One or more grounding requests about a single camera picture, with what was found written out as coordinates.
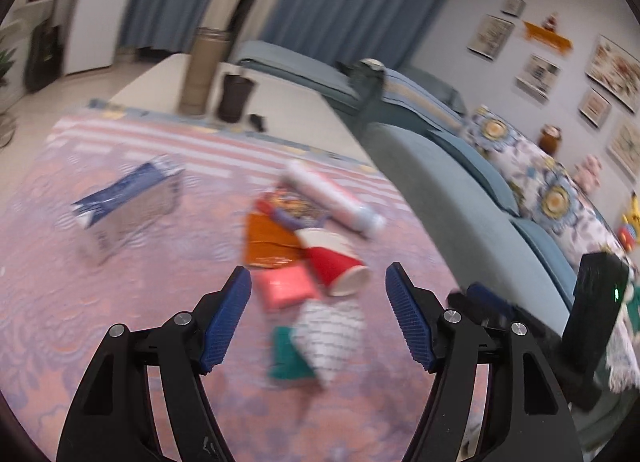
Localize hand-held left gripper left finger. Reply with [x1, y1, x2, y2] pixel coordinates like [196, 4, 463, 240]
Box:
[56, 265, 253, 462]

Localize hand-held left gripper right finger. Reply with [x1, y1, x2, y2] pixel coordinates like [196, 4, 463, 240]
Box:
[385, 262, 583, 462]

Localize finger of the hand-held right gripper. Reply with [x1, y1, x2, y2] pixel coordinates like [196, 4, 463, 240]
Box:
[446, 290, 473, 315]
[466, 282, 566, 345]

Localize pink packet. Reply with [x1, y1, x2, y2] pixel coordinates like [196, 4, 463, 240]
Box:
[257, 262, 323, 315]

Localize green packet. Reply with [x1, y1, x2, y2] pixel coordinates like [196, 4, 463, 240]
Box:
[267, 326, 321, 385]

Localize white patterned packet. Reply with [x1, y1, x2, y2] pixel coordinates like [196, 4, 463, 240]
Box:
[290, 298, 366, 388]

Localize orange snack packet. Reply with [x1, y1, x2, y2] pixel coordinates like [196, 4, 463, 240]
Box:
[244, 197, 307, 270]

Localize red paper cup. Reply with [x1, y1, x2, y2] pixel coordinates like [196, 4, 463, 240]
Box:
[295, 228, 372, 298]

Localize colourful printed wrapper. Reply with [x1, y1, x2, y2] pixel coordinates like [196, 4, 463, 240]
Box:
[257, 189, 331, 234]

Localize white and pink tube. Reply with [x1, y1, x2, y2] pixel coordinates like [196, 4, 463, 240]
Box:
[280, 159, 387, 239]

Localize blue and white carton box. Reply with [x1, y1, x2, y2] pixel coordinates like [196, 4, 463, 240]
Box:
[70, 154, 186, 265]

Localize blue pillow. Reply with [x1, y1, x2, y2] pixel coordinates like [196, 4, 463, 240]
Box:
[427, 129, 521, 215]
[510, 217, 581, 308]

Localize pink printed blanket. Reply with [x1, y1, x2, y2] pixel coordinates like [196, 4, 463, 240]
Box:
[0, 99, 491, 462]

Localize yellow plush toy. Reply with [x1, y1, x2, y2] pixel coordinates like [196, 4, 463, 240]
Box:
[620, 192, 640, 248]

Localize blue fabric sofa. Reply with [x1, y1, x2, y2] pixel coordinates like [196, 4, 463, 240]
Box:
[235, 39, 640, 462]

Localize floral sofa cushion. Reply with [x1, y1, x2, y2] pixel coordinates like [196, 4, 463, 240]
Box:
[510, 157, 626, 263]
[462, 104, 556, 183]

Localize pink pig plush toy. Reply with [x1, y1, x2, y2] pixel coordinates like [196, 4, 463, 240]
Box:
[575, 154, 601, 190]

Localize brown monkey plush toy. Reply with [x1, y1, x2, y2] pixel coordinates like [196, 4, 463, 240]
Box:
[540, 125, 562, 158]

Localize white coffee table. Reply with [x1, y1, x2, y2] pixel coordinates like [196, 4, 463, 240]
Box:
[107, 53, 381, 173]

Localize dark brown cup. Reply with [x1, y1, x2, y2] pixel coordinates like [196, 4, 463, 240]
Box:
[216, 69, 257, 124]

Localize white canvas print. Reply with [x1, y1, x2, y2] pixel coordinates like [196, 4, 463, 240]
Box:
[515, 54, 561, 95]

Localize brown thermos flask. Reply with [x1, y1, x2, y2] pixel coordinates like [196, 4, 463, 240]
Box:
[179, 27, 231, 115]

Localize large flower picture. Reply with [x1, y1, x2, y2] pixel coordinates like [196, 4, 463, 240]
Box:
[585, 34, 640, 113]

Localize black framed figure picture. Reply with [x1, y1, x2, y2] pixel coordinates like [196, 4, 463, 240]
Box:
[467, 14, 516, 60]

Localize white refrigerator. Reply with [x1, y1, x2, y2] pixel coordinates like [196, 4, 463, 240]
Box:
[65, 0, 146, 77]

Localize black guitar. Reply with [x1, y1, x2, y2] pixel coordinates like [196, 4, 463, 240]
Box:
[25, 24, 63, 93]

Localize butterfly picture frame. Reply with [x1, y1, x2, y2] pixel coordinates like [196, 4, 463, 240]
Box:
[606, 119, 640, 170]

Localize crown picture frame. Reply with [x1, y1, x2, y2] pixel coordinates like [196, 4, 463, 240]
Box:
[578, 87, 612, 129]

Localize orange wall shelf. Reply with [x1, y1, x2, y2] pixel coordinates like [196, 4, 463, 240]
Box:
[522, 19, 573, 55]

